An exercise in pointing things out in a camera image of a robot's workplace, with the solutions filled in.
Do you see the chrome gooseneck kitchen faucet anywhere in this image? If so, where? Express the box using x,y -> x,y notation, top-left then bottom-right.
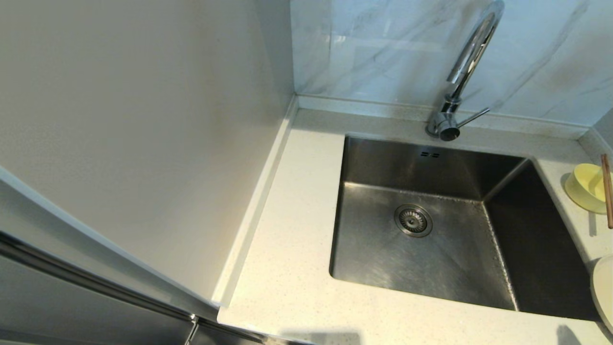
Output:
426,0 -> 506,142

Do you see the small yellow bowl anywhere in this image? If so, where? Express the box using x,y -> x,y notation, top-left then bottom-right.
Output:
564,163 -> 611,215

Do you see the white round plate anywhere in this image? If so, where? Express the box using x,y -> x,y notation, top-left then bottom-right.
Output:
590,254 -> 613,334

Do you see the stainless steel sink basin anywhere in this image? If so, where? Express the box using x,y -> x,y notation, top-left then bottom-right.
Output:
329,134 -> 602,322

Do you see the round metal drain strainer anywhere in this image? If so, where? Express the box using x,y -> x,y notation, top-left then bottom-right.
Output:
394,204 -> 433,238

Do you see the white tall cabinet side panel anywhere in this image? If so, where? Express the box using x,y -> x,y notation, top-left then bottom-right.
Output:
0,0 -> 295,310

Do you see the grey steel appliance front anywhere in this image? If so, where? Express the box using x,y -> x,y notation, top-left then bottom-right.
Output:
0,230 -> 269,345

